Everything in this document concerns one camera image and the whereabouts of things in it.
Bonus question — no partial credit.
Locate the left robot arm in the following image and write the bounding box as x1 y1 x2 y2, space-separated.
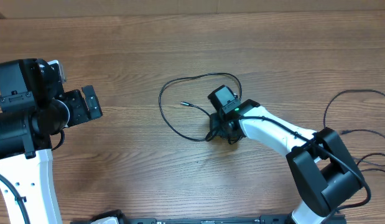
0 58 103 223

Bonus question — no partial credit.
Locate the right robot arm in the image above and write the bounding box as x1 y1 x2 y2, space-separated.
206 85 371 223

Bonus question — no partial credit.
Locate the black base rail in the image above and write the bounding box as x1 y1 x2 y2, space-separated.
70 208 347 224

